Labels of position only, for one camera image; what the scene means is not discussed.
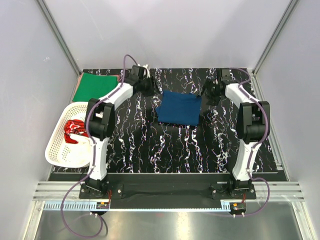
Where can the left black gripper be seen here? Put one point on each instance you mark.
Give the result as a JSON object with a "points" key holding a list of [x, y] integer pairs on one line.
{"points": [[152, 88]]}

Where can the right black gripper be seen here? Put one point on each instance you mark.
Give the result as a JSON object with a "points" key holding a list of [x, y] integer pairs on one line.
{"points": [[212, 101]]}

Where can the blue t shirt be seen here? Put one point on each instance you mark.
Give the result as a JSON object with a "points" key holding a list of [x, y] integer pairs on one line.
{"points": [[179, 108]]}

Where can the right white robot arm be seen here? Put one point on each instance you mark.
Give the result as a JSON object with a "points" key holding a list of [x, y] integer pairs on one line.
{"points": [[252, 127]]}

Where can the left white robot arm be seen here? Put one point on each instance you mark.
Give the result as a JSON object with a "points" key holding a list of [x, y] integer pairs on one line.
{"points": [[100, 119]]}

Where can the folded pink t shirt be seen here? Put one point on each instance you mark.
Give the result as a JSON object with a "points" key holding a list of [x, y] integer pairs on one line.
{"points": [[78, 81]]}

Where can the folded green t shirt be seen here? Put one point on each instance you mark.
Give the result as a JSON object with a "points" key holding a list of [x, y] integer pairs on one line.
{"points": [[93, 86]]}

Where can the red and white t shirt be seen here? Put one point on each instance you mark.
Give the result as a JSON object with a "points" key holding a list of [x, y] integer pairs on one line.
{"points": [[74, 129]]}

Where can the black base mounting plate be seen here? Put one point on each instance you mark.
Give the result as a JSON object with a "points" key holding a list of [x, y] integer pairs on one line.
{"points": [[218, 186]]}

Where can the white plastic laundry basket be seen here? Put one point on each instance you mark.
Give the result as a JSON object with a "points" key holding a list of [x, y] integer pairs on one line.
{"points": [[62, 154]]}

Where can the right small electronics board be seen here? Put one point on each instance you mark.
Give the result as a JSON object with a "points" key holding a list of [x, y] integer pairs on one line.
{"points": [[238, 206]]}

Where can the small electronics board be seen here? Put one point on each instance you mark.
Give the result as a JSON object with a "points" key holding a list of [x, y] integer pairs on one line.
{"points": [[238, 206], [103, 205]]}

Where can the left small electronics board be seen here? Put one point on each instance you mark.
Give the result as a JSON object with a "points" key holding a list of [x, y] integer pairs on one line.
{"points": [[103, 205]]}

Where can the right aluminium frame post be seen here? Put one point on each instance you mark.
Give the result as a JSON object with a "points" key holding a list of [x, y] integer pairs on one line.
{"points": [[275, 35]]}

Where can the aluminium frame post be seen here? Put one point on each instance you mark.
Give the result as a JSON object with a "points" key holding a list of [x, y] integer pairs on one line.
{"points": [[58, 35], [275, 35]]}

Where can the left aluminium frame post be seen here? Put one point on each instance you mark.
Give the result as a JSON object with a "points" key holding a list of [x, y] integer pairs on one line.
{"points": [[58, 35]]}

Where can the white slotted cable duct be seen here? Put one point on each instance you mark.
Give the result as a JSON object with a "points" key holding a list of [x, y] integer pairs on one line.
{"points": [[86, 206]]}

